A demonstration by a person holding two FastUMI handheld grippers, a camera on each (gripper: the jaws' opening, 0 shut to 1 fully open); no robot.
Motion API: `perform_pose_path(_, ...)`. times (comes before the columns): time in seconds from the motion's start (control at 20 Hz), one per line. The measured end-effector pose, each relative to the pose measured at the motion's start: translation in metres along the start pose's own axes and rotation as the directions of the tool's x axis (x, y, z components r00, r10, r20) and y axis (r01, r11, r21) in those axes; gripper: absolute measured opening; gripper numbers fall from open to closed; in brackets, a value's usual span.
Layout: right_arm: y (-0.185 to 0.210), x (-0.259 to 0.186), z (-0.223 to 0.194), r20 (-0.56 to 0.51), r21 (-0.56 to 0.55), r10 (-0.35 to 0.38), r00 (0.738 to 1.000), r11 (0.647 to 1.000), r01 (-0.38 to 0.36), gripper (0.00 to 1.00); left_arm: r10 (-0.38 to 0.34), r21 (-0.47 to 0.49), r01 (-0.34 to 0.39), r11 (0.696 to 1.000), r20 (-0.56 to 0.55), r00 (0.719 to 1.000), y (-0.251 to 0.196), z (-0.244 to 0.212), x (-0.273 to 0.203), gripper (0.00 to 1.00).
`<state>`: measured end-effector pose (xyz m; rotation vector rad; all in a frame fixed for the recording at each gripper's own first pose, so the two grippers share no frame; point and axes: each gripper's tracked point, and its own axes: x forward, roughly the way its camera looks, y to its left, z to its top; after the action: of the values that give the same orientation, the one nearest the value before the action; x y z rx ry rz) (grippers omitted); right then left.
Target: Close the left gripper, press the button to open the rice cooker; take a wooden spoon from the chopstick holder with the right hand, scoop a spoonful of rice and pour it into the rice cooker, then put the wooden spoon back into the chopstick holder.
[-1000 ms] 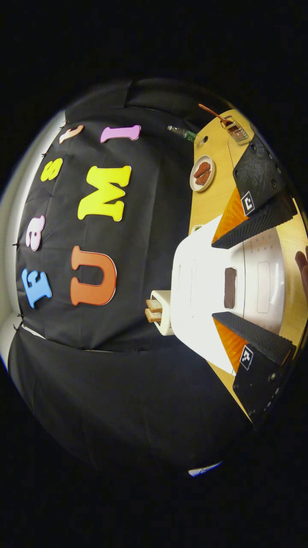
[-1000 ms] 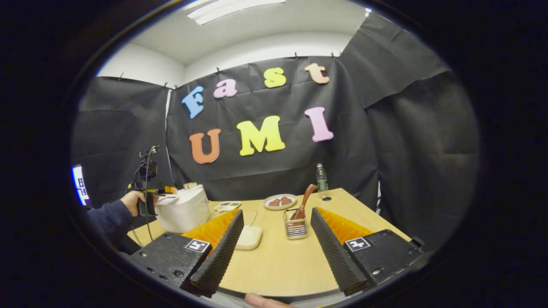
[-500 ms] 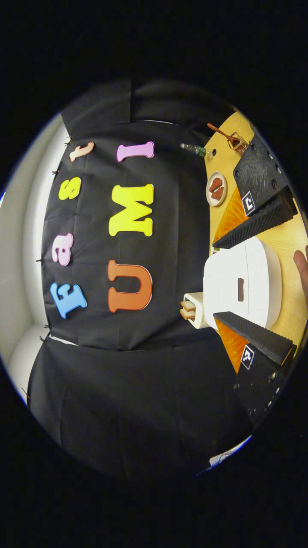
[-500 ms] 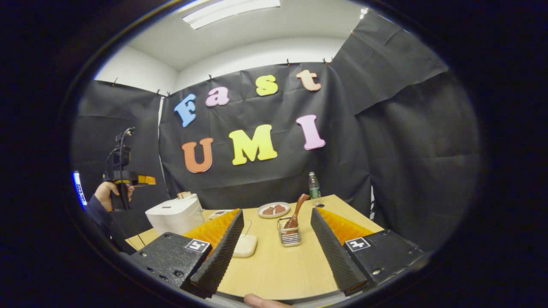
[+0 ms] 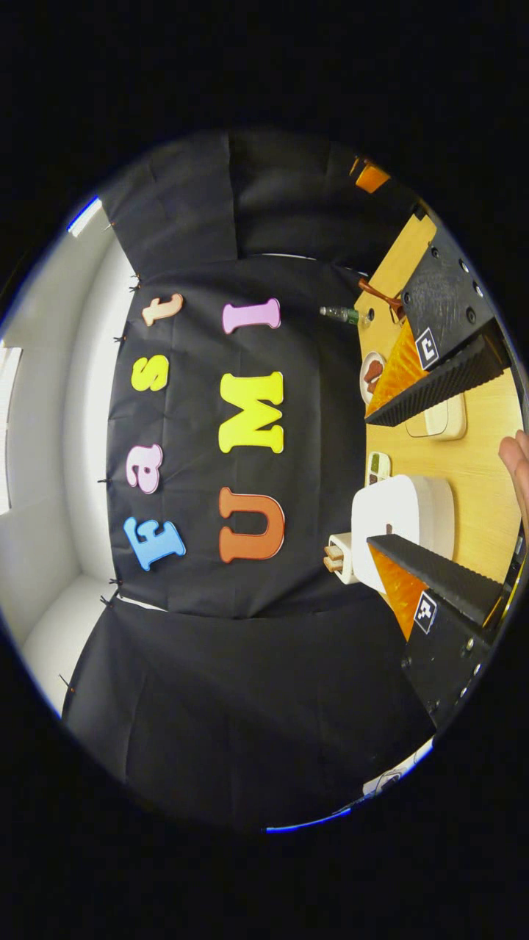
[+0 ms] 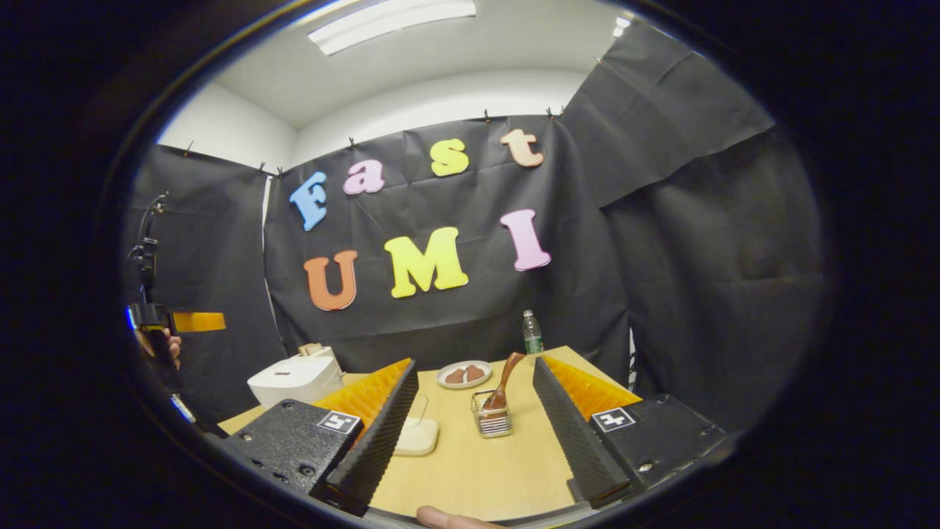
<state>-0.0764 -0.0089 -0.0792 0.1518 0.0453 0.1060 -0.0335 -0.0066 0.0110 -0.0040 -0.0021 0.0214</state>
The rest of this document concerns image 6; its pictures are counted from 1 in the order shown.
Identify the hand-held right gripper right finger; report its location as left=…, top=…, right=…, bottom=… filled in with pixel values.
left=532, top=357, right=735, bottom=509

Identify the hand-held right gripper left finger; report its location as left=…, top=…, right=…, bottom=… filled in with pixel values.
left=220, top=359, right=419, bottom=517

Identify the cream box of rice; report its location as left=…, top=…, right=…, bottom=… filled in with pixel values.
left=393, top=417, right=440, bottom=456

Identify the metal wire chopstick holder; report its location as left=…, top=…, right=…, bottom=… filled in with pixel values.
left=471, top=389, right=513, bottom=439

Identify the brown wooden spoon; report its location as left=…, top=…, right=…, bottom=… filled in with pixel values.
left=482, top=352, right=527, bottom=412

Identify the white rice cooker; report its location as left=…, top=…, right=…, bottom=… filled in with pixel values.
left=247, top=355, right=344, bottom=410

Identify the white plate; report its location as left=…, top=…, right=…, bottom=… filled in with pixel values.
left=436, top=360, right=494, bottom=389

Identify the clear water bottle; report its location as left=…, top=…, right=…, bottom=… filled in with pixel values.
left=522, top=309, right=544, bottom=355

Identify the black backdrop cloth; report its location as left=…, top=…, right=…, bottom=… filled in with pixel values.
left=121, top=21, right=827, bottom=434

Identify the long ceiling light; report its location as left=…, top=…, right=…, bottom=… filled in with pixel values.
left=307, top=0, right=477, bottom=57

